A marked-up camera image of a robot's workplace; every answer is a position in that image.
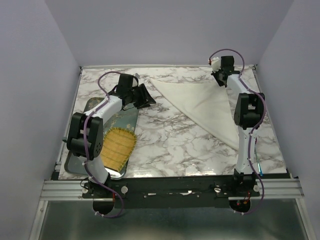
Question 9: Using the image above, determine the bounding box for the iridescent rainbow spoon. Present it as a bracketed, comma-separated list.
[254, 149, 264, 177]

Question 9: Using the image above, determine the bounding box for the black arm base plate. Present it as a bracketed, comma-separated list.
[82, 175, 260, 209]

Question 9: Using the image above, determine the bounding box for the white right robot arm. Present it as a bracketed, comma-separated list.
[208, 56, 266, 178]

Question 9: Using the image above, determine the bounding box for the cream cloth napkin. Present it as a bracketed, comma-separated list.
[151, 80, 239, 151]

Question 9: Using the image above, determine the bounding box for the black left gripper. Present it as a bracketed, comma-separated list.
[127, 83, 156, 110]

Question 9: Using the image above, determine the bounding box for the yellow bamboo mat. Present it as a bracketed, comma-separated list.
[100, 127, 137, 173]

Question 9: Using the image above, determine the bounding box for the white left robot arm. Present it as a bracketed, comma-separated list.
[66, 71, 156, 198]

